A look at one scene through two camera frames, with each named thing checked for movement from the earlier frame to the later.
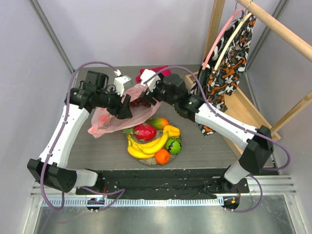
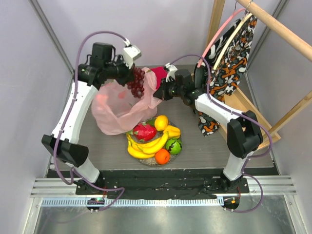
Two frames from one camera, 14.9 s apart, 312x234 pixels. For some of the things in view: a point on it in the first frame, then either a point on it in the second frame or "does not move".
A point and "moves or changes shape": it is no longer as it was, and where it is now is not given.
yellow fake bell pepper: (173, 132) does not move
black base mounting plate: (198, 183) does not move
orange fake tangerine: (162, 156) does not move
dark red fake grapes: (139, 102) -> (136, 86)
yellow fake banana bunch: (145, 150) does not move
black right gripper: (151, 93) -> (160, 90)
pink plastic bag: (103, 122) moves or changes shape
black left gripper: (122, 110) -> (129, 75)
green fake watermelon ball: (174, 145) does not move
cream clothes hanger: (229, 43) does not move
